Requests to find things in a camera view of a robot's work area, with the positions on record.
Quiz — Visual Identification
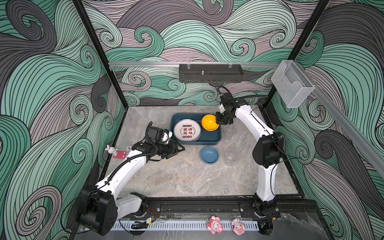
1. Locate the pink white doll toy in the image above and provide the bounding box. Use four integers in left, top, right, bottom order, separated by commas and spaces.
231, 219, 246, 236

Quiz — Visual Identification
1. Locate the clear glass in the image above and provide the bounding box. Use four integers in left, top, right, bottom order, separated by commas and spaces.
222, 125, 237, 140
223, 147, 239, 166

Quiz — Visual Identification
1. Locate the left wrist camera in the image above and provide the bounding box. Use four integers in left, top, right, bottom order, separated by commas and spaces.
161, 132, 173, 144

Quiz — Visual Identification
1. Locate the white rabbit figurine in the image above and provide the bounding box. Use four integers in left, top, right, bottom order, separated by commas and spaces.
105, 145, 117, 156

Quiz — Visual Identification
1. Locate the clear acrylic wall holder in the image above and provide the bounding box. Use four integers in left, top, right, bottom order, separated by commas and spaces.
271, 60, 315, 109

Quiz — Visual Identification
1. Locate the aluminium rail back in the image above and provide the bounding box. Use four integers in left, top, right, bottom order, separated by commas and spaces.
108, 61, 280, 69

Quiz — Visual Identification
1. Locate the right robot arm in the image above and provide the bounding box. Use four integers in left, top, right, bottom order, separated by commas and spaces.
216, 93, 284, 219

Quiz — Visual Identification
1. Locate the teal plastic bin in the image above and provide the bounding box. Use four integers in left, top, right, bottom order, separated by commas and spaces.
170, 113, 222, 146

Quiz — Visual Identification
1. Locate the yellow bowl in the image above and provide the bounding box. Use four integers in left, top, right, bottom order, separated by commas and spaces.
201, 114, 220, 132

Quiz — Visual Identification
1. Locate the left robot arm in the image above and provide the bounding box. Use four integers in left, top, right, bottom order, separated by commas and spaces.
77, 124, 185, 236

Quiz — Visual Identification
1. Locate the aluminium rail right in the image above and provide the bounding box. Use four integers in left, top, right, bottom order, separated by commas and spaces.
297, 64, 384, 175

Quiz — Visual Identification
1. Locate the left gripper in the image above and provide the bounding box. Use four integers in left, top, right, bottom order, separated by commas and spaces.
154, 140, 185, 159

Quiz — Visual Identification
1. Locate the pink tag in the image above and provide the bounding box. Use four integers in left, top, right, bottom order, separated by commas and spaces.
114, 151, 128, 160

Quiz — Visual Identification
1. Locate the white slotted cable duct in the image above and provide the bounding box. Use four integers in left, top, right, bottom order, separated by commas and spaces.
111, 220, 259, 232

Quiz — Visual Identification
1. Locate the pink flower toy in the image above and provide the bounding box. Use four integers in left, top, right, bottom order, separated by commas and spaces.
207, 216, 223, 235

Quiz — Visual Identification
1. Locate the aluminium rail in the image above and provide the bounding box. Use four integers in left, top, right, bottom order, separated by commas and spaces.
297, 64, 384, 175
108, 61, 280, 69

